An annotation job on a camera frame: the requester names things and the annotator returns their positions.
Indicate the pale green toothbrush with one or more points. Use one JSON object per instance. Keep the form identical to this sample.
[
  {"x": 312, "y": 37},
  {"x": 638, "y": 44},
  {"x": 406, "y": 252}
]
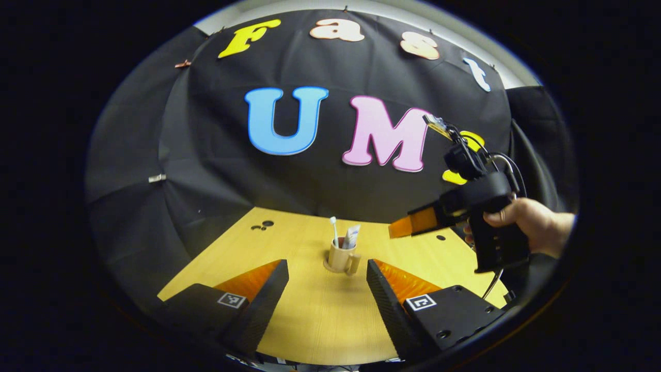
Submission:
[{"x": 333, "y": 221}]

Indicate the white toothpaste tube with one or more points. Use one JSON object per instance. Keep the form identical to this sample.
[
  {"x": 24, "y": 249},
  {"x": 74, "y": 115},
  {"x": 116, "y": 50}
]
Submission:
[{"x": 353, "y": 233}]

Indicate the black backdrop cloth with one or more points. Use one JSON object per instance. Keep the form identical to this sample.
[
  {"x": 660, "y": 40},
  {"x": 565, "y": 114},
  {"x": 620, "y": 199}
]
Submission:
[{"x": 310, "y": 181}]

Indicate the copper backdrop clip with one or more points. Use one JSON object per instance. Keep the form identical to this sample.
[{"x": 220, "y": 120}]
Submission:
[{"x": 182, "y": 64}]

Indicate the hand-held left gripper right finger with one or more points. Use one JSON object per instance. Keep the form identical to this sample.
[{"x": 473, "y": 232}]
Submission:
[{"x": 392, "y": 315}]

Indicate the white backdrop clip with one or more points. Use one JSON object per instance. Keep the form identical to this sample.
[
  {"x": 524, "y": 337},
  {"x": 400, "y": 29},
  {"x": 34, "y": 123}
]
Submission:
[{"x": 157, "y": 178}]

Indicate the beige cup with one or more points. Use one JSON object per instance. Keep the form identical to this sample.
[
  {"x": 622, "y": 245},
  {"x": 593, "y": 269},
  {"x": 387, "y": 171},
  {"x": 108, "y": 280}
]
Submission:
[{"x": 338, "y": 258}]

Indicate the wooden desktop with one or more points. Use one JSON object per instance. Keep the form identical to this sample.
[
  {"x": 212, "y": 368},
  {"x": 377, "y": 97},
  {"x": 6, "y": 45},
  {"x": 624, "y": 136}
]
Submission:
[{"x": 320, "y": 310}]

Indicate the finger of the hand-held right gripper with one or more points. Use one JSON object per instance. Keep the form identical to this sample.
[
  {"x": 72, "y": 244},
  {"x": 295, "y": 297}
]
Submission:
[{"x": 423, "y": 221}]

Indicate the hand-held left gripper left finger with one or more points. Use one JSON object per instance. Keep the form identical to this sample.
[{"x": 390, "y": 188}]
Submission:
[{"x": 263, "y": 310}]

